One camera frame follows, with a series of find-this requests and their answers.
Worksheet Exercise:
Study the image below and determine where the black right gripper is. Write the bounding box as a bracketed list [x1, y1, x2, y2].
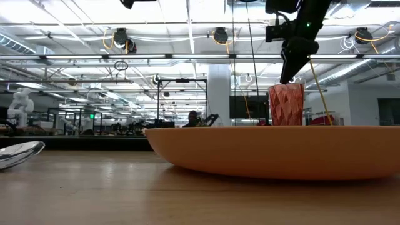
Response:
[279, 36, 320, 85]

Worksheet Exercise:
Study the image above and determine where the red faceted plastic cup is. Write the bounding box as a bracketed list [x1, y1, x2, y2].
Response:
[267, 82, 306, 126]

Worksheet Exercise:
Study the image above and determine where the orange plate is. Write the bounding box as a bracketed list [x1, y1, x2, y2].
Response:
[144, 125, 400, 181]

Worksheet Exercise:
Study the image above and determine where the orange-handled metal spoon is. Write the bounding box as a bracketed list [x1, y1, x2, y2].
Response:
[0, 140, 46, 171]

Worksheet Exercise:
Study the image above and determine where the person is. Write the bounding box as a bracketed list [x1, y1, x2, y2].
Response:
[182, 110, 204, 128]

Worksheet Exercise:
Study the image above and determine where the long ceiling light bar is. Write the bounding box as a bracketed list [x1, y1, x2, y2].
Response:
[0, 54, 400, 61]

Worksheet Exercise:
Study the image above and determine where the black hanging cable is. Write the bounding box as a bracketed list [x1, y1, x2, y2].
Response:
[245, 0, 261, 126]

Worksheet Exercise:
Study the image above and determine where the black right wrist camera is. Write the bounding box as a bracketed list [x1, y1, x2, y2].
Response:
[265, 19, 296, 43]

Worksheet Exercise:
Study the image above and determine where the yellow cable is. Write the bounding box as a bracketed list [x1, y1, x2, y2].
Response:
[308, 59, 334, 126]

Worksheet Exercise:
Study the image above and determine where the black wall monitor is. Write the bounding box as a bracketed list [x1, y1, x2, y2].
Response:
[229, 95, 271, 120]

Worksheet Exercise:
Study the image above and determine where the black ceiling cable reel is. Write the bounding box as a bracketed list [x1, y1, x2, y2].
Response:
[112, 27, 138, 54]
[355, 27, 374, 45]
[212, 27, 229, 45]

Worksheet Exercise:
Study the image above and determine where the black background rig frame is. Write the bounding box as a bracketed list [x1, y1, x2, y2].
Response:
[156, 78, 209, 129]

